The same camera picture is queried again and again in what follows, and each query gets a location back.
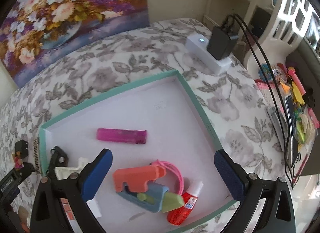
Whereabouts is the teal white shallow box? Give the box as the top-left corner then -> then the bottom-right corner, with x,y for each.
38,70 -> 234,232

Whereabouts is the colourful clutter pile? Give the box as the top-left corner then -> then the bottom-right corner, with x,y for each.
255,63 -> 319,178

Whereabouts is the black plugged charger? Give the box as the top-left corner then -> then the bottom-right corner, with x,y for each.
207,15 -> 239,61

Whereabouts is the floral patterned blanket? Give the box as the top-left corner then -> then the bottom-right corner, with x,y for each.
1,19 -> 285,179

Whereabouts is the flower bouquet painting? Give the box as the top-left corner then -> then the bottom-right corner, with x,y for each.
1,0 -> 149,87

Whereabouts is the white usb charger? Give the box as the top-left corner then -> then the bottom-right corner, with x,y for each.
86,198 -> 102,218

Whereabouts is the white power strip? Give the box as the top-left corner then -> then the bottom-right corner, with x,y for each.
185,33 -> 232,75

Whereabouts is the red white glue bottle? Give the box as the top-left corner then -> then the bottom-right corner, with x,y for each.
167,180 -> 204,226

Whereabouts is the black cable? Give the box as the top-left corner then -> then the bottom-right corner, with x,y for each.
231,13 -> 302,189

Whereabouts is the gold patterned lighter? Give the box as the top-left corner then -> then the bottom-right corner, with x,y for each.
33,137 -> 43,175

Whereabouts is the pink dog toy figure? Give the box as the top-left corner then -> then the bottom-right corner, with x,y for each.
12,151 -> 24,171

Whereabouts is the white hair claw clip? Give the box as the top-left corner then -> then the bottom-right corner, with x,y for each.
54,158 -> 89,180

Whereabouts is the black power adapter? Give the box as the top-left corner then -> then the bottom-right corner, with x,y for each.
15,140 -> 29,159

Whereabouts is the orange blue box cutter toy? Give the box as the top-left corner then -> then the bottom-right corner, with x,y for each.
60,198 -> 75,224

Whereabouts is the pink kids watch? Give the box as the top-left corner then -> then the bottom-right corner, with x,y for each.
150,160 -> 184,195

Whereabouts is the black toy car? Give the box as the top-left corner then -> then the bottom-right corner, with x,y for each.
46,146 -> 68,179

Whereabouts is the person's left hand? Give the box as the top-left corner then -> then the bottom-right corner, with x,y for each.
8,205 -> 30,233

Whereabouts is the white carved chair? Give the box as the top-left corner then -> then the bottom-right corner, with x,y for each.
258,0 -> 315,65

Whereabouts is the orange blue green toy gun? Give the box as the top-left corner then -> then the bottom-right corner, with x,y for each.
113,165 -> 185,213

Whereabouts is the purple pink lighter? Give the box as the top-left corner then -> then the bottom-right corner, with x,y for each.
96,128 -> 147,144

